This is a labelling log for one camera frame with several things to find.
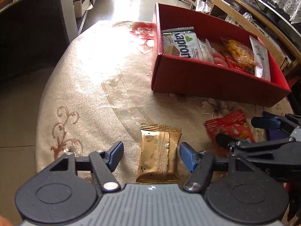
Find red Trolli candy bag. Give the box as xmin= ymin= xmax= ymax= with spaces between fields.
xmin=204 ymin=110 xmax=255 ymax=157

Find gold snack packet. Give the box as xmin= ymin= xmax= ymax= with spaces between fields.
xmin=136 ymin=122 xmax=182 ymax=184

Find grey Weilong snack packet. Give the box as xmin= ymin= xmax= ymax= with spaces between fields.
xmin=249 ymin=36 xmax=271 ymax=82

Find yellow puffed snack bag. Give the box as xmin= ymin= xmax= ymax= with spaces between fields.
xmin=221 ymin=37 xmax=255 ymax=70

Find vacuum packed sausages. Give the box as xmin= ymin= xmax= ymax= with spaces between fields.
xmin=211 ymin=48 xmax=229 ymax=67

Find Kaprons wafer packet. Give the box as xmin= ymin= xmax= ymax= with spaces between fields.
xmin=161 ymin=27 xmax=203 ymax=60

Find dark blue biscuit packet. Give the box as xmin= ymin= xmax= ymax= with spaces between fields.
xmin=267 ymin=129 xmax=289 ymax=140

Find red snack stick packet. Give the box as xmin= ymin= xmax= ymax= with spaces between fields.
xmin=222 ymin=52 xmax=248 ymax=73

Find red cardboard box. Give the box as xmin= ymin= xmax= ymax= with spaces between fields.
xmin=151 ymin=4 xmax=291 ymax=107

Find beige floral tablecloth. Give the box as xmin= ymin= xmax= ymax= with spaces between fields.
xmin=36 ymin=21 xmax=293 ymax=184

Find clear wrapped round rice cake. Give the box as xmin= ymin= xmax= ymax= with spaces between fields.
xmin=198 ymin=39 xmax=214 ymax=63

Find wooden TV cabinet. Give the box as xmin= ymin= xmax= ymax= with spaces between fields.
xmin=180 ymin=0 xmax=300 ymax=75

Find white shopping bag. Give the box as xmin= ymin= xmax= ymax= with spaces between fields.
xmin=195 ymin=0 xmax=213 ymax=13

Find dark coffee table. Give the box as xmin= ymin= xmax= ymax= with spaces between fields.
xmin=1 ymin=0 xmax=78 ymax=79

